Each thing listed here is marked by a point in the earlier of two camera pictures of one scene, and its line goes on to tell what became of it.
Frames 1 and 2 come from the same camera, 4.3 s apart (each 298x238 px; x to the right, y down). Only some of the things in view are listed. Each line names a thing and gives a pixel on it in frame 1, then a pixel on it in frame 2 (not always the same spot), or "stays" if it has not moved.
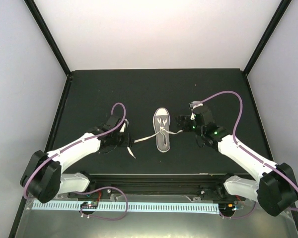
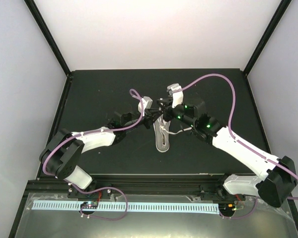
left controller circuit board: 91,205 stays
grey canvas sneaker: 162,124 stays
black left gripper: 127,142 to 150,116
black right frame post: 281,11 stays
